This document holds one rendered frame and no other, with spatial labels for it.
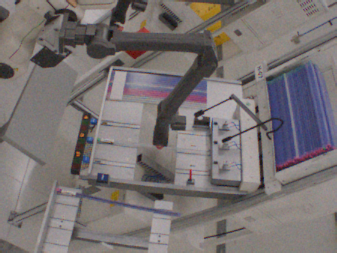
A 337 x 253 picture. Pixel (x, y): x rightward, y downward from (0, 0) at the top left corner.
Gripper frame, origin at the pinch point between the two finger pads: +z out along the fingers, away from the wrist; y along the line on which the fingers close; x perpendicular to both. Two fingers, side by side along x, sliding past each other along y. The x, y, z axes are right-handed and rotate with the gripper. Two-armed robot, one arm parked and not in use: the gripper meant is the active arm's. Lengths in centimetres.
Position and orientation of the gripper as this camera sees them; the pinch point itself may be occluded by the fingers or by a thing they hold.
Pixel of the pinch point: (159, 147)
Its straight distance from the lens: 192.4
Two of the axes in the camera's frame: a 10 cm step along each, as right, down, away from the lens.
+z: -0.9, 6.0, 7.9
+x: -9.9, -1.1, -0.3
